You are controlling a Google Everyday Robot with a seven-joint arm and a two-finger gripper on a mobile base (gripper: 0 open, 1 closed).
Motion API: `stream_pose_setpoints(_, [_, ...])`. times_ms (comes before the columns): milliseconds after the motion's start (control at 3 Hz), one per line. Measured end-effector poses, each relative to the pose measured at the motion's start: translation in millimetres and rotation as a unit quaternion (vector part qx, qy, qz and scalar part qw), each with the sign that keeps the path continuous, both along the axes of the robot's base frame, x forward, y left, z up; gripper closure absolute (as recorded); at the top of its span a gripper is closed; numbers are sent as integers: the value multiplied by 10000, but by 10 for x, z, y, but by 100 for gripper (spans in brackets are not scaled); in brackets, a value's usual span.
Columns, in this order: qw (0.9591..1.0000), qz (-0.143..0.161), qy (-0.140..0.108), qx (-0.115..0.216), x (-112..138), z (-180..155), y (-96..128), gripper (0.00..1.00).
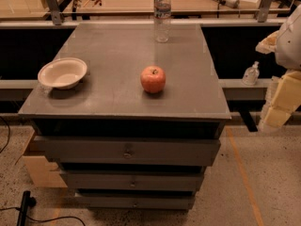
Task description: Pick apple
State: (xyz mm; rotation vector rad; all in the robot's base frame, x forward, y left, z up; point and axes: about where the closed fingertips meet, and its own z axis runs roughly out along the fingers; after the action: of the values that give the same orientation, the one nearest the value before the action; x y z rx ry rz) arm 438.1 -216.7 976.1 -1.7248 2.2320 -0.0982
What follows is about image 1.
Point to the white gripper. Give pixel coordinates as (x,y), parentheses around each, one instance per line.
(291,44)

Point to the red apple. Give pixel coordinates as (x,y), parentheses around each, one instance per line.
(153,79)

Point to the clear plastic water bottle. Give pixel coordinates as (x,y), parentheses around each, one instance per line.
(162,19)

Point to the grey drawer cabinet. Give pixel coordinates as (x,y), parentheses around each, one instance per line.
(111,103)

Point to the middle grey drawer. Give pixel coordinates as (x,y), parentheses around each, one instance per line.
(132,181)

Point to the grey drawer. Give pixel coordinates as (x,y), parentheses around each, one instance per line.
(132,181)
(135,151)
(133,201)

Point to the bottom grey drawer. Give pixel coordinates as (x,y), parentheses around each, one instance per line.
(133,201)

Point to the white paper bowl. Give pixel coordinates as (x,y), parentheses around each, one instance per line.
(64,73)

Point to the top grey drawer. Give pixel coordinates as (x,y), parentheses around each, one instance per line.
(135,151)

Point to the cardboard box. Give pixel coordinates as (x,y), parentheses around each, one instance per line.
(42,172)

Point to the black power strip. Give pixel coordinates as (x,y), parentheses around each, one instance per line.
(27,202)

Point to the left metal bracket post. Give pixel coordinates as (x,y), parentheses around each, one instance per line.
(56,15)

